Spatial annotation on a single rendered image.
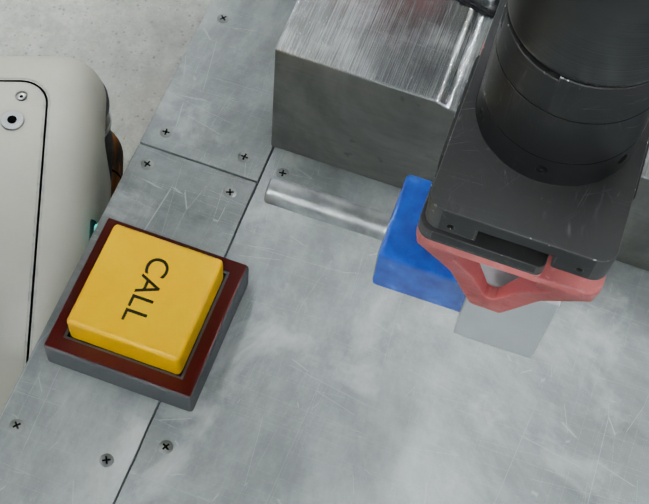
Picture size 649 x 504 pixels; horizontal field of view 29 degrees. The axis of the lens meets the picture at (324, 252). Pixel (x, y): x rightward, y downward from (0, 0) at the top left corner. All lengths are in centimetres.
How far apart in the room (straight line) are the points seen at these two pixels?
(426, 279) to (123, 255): 18
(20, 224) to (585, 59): 98
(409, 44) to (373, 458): 21
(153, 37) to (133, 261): 115
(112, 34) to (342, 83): 116
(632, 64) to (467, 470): 31
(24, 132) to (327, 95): 74
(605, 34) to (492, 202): 8
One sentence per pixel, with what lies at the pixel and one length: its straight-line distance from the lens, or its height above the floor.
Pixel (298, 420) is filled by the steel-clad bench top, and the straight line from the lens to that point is 64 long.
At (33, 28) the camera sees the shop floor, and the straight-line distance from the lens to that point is 180.
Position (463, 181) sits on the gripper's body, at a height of 104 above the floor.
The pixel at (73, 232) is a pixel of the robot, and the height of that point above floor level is 27.
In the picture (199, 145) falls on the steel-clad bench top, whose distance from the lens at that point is 72.
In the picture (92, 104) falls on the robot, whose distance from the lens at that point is 139.
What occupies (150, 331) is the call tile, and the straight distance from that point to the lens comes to 62.
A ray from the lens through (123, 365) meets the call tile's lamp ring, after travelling 63.
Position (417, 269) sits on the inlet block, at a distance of 52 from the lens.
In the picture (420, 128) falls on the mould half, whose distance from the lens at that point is 65.
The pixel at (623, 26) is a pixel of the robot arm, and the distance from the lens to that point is 36.
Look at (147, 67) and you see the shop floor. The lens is 174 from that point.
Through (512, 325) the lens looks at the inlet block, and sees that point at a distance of 53.
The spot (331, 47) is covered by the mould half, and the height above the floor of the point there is 89.
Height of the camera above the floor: 140
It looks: 62 degrees down
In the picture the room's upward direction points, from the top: 7 degrees clockwise
